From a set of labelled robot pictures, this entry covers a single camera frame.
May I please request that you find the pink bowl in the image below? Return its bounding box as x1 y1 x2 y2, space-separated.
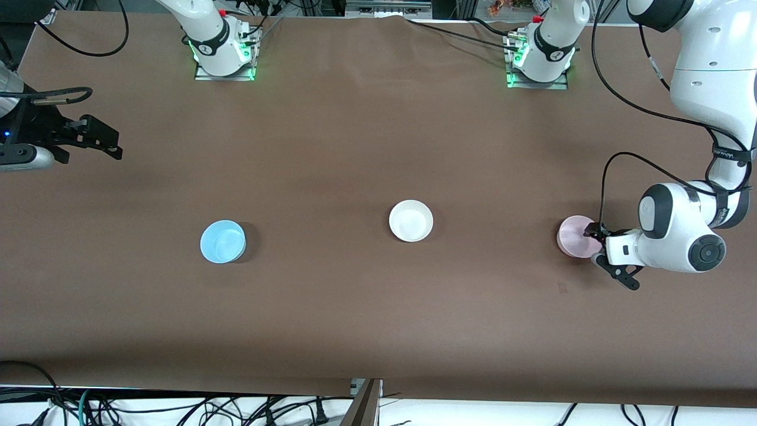
557 215 604 259

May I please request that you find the blue bowl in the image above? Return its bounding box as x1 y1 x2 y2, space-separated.
200 220 247 264

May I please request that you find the white bowl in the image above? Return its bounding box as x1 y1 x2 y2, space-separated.
389 199 434 243

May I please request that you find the brown table cover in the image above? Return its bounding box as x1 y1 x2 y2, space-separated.
0 11 757 409

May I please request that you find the aluminium profile beam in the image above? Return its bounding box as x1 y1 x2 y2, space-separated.
340 379 383 426

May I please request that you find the grey metal bar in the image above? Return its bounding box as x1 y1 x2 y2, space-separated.
345 0 434 20

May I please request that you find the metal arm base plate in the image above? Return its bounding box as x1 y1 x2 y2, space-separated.
506 30 570 91
194 27 257 82

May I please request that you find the black base cable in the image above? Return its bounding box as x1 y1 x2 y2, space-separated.
469 17 518 36
405 20 520 51
225 0 283 39

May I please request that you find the black cable with plug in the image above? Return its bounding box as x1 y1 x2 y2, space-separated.
260 398 332 425

